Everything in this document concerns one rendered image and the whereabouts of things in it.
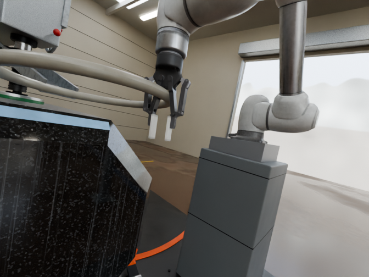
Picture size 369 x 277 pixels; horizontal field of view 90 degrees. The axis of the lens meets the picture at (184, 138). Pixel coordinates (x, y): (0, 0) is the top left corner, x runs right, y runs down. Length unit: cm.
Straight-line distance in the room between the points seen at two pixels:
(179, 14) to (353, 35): 486
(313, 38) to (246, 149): 452
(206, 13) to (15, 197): 68
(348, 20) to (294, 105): 484
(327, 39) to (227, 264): 484
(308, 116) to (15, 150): 110
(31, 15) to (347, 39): 502
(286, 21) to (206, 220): 103
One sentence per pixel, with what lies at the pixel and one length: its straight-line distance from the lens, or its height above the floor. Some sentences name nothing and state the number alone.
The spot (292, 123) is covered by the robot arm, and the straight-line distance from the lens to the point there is 105.
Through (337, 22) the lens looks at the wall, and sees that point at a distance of 579.
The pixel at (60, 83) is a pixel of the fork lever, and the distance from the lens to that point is 98.
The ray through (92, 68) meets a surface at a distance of 42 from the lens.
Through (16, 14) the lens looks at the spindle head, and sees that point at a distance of 118.
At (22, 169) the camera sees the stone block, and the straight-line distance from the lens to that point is 67.
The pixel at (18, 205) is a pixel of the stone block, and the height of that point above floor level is 60.
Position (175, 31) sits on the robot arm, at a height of 114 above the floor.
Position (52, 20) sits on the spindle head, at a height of 128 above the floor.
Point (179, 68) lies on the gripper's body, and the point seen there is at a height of 105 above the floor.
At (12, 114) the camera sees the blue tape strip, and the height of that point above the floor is 84.
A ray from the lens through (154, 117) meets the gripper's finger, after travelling 53.
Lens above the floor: 90
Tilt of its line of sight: 3 degrees down
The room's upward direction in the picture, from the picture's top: 11 degrees clockwise
